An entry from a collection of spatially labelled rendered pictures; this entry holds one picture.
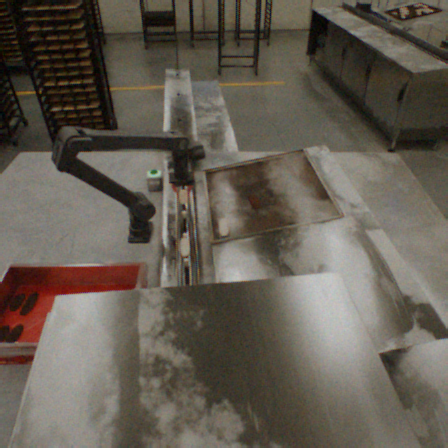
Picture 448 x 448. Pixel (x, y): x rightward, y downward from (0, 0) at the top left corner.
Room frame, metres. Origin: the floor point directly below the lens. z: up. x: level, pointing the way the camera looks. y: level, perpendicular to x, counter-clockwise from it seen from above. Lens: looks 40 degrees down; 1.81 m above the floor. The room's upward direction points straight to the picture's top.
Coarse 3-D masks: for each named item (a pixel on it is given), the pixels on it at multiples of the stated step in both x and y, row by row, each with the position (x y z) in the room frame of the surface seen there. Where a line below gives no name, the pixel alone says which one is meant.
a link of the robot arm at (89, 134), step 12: (84, 132) 1.05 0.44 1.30; (96, 132) 1.06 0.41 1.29; (108, 132) 1.08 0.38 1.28; (120, 132) 1.11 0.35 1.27; (132, 132) 1.13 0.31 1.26; (144, 132) 1.16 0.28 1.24; (156, 132) 1.19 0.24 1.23; (168, 132) 1.22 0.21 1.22; (72, 144) 0.98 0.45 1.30; (84, 144) 0.99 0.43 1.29; (96, 144) 1.04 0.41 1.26; (108, 144) 1.06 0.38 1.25; (120, 144) 1.09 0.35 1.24; (132, 144) 1.11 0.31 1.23; (144, 144) 1.13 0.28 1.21; (156, 144) 1.16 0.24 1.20; (168, 144) 1.17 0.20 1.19
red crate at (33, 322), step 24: (24, 288) 0.82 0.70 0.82; (48, 288) 0.82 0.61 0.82; (72, 288) 0.82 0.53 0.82; (96, 288) 0.82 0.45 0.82; (120, 288) 0.82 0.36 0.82; (144, 288) 0.81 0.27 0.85; (48, 312) 0.72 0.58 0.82; (24, 336) 0.63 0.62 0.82; (0, 360) 0.54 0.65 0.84; (24, 360) 0.53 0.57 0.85
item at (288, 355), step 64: (64, 320) 0.36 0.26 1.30; (128, 320) 0.36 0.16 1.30; (192, 320) 0.36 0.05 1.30; (256, 320) 0.36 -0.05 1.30; (320, 320) 0.36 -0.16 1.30; (64, 384) 0.25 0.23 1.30; (128, 384) 0.25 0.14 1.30; (192, 384) 0.25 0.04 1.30; (256, 384) 0.25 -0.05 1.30; (320, 384) 0.25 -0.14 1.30; (384, 384) 0.25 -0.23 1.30
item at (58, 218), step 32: (32, 160) 1.70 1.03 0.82; (96, 160) 1.70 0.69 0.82; (128, 160) 1.70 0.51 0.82; (160, 160) 1.70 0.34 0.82; (0, 192) 1.40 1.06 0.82; (32, 192) 1.40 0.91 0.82; (64, 192) 1.40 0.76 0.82; (96, 192) 1.40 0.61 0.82; (160, 192) 1.41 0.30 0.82; (0, 224) 1.17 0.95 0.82; (32, 224) 1.17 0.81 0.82; (64, 224) 1.17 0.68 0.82; (96, 224) 1.17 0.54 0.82; (128, 224) 1.17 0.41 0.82; (160, 224) 1.17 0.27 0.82; (0, 256) 0.98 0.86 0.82; (32, 256) 0.98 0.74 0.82; (64, 256) 0.98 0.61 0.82; (96, 256) 0.98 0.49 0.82; (128, 256) 0.98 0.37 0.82; (160, 256) 0.99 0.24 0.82; (0, 384) 0.48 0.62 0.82; (0, 416) 0.39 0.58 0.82
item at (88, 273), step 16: (16, 272) 0.83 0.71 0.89; (32, 272) 0.83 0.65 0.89; (48, 272) 0.83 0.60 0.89; (64, 272) 0.83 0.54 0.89; (80, 272) 0.83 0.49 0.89; (96, 272) 0.84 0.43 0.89; (112, 272) 0.84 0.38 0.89; (128, 272) 0.84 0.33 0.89; (144, 272) 0.82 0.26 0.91; (0, 288) 0.75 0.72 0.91; (16, 288) 0.81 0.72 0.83; (0, 304) 0.71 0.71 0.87; (0, 320) 0.68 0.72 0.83; (0, 352) 0.53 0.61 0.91; (16, 352) 0.53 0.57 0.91; (32, 352) 0.53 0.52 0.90
